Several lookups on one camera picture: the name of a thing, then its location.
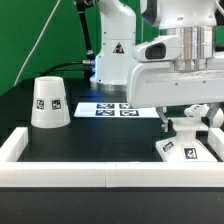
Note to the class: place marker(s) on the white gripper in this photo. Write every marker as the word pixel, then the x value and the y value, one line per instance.
pixel 153 81

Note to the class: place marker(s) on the white lamp base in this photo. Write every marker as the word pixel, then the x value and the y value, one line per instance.
pixel 184 147

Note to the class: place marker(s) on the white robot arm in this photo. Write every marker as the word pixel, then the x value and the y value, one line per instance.
pixel 112 30

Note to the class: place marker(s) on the white lamp shade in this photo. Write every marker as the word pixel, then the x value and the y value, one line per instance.
pixel 50 109

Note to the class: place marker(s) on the white marker tag sheet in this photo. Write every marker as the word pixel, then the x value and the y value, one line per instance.
pixel 112 110

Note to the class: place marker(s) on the white fence frame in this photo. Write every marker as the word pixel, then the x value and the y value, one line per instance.
pixel 14 173

